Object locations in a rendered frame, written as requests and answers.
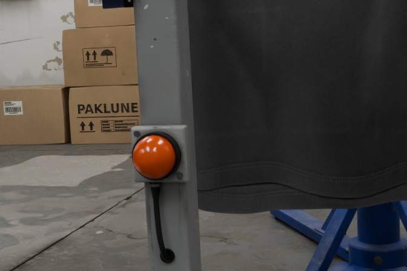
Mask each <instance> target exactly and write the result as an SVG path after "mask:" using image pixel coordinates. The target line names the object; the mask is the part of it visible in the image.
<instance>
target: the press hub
mask: <svg viewBox="0 0 407 271"><path fill-rule="evenodd" d="M346 254H348V255H349V262H348V261H344V262H341V263H338V264H335V265H334V266H332V267H331V268H330V269H329V270H328V271H340V270H342V269H345V268H347V267H349V266H351V265H356V266H359V267H364V268H369V269H376V271H381V270H382V269H394V268H398V267H403V266H405V267H407V239H405V238H403V237H401V236H400V217H399V215H398V213H397V211H396V209H395V207H394V205H393V203H392V202H389V203H383V204H377V205H374V206H368V207H361V208H358V209H357V237H354V238H352V239H351V240H350V241H349V243H348V247H347V248H346Z"/></svg>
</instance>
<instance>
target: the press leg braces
mask: <svg viewBox="0 0 407 271"><path fill-rule="evenodd" d="M392 203H393V205H394V207H395V209H396V211H397V213H398V215H399V217H400V219H401V221H402V223H403V225H404V227H405V229H406V232H407V200H406V201H393V202H392ZM357 209H358V208H355V209H332V210H331V212H330V213H329V215H328V217H327V219H326V220H325V222H324V224H323V226H322V227H317V228H314V230H316V231H318V232H320V233H321V234H323V237H322V239H321V240H320V243H319V244H318V246H317V248H316V250H315V252H314V254H313V256H312V258H311V260H310V262H309V264H308V266H307V268H306V270H305V271H328V269H329V267H330V265H331V262H332V260H333V258H334V256H335V254H336V252H337V250H338V248H339V246H340V244H341V242H342V240H343V237H344V236H345V235H346V231H347V230H348V228H349V225H350V224H351V222H352V219H353V217H354V215H355V213H356V211H357Z"/></svg>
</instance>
